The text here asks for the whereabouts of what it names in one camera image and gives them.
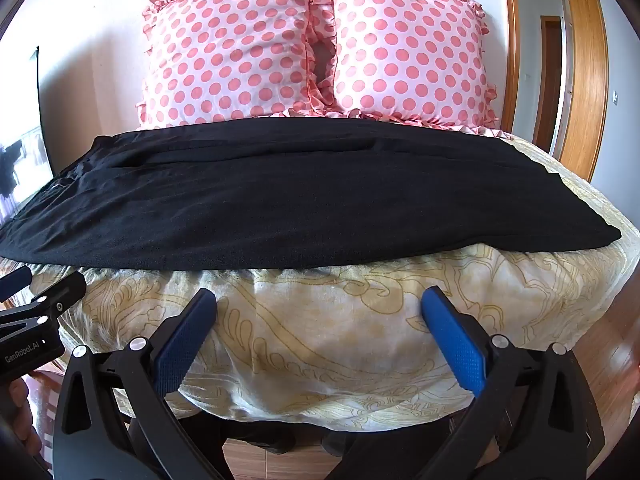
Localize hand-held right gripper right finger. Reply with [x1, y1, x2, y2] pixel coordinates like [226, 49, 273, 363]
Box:
[330, 286, 606, 480]

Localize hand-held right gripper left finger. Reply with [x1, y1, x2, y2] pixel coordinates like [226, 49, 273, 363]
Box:
[52, 287, 220, 480]

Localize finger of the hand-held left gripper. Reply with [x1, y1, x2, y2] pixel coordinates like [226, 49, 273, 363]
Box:
[22, 271, 87, 323]
[0, 266, 34, 304]

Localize black pants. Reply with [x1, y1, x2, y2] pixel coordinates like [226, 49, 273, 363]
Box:
[0, 119, 623, 270]

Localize person's left hand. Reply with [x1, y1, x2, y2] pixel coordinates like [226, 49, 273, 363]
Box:
[0, 372, 43, 461]

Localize flat screen television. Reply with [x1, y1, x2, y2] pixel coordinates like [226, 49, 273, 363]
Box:
[0, 45, 56, 226]

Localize yellow patterned bedspread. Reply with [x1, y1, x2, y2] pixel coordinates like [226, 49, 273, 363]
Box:
[60, 127, 640, 422]

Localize pink polka dot pillow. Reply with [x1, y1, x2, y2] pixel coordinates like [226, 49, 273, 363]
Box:
[134, 0, 332, 129]
[307, 0, 501, 129]

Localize wooden door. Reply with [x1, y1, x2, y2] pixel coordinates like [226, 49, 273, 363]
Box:
[559, 0, 609, 182]

